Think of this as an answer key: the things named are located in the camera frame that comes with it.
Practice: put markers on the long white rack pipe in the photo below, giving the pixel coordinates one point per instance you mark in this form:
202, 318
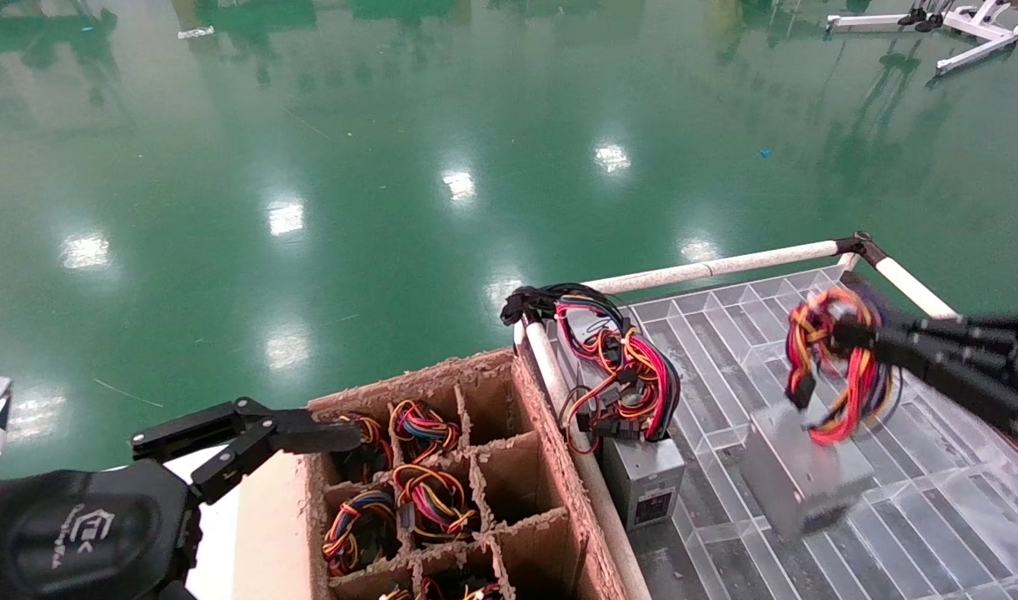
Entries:
726, 267

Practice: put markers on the black foam strip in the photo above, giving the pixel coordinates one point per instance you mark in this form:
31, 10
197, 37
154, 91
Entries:
860, 287

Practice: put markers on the clear plastic compartment tray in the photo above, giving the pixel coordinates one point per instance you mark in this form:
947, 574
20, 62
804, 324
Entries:
726, 342

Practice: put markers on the brown cardboard divider box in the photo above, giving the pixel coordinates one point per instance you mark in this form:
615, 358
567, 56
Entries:
517, 475

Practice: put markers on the black pipe corner joint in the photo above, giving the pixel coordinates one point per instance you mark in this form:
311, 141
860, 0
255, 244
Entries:
860, 246
517, 307

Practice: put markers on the small white floor object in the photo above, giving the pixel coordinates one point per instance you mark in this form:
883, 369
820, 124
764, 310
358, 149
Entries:
196, 32

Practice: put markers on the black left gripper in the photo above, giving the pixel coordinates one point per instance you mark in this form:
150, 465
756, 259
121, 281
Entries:
76, 533

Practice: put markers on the white metal stand base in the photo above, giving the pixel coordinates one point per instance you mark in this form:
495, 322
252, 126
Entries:
975, 23

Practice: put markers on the short white rack pipe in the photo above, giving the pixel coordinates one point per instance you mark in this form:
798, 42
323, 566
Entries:
917, 292

